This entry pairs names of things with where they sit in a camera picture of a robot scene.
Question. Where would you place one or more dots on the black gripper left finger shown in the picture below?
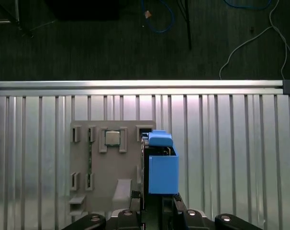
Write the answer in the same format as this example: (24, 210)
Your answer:
(126, 220)

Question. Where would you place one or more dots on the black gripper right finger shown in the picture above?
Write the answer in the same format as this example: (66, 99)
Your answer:
(195, 221)

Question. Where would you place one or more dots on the hard disk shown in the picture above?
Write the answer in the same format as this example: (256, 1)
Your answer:
(163, 175)

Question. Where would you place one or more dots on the grey parts rack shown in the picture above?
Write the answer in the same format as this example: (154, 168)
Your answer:
(106, 167)

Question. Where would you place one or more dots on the silver CPU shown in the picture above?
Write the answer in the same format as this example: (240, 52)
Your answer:
(112, 138)

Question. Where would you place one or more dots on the black tripod stand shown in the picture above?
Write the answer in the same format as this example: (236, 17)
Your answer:
(188, 28)

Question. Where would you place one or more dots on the black floor box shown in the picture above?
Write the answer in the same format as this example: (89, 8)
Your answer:
(82, 9)

